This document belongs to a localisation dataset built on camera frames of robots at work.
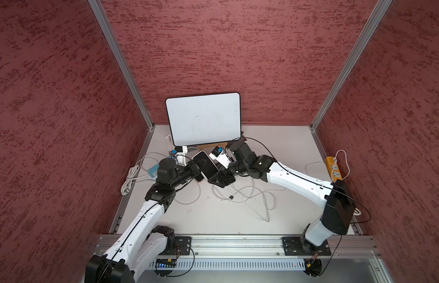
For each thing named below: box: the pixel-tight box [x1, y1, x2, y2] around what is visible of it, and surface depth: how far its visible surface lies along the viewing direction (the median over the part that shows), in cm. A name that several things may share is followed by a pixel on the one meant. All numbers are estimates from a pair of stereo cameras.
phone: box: [191, 150, 220, 181], surface depth 75 cm
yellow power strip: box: [325, 156, 343, 183], surface depth 99 cm
